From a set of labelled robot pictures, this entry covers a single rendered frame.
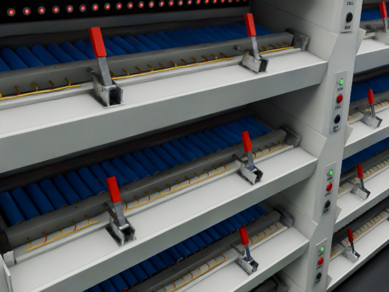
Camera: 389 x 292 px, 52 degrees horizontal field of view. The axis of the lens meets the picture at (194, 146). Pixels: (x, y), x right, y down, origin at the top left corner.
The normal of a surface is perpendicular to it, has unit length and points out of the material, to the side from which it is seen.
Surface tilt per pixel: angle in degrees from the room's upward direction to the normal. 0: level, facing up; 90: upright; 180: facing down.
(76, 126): 107
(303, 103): 90
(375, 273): 0
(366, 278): 0
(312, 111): 90
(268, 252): 17
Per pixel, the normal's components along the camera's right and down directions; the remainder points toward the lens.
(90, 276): 0.62, 0.53
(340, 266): 0.17, -0.81
